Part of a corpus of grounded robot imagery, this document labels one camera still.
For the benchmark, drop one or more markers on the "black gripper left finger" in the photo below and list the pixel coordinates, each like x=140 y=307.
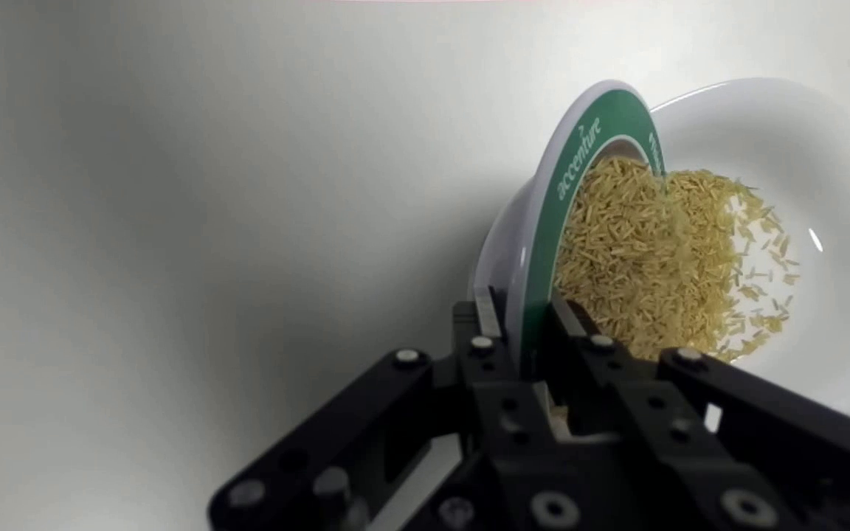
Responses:
x=384 y=413

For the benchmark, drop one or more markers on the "white bowl with green rim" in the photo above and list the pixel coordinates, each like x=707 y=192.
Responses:
x=553 y=196

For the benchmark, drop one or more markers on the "brown rice grains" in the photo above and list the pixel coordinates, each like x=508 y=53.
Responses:
x=649 y=254

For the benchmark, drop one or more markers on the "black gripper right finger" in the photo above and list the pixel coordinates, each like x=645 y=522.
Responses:
x=738 y=413

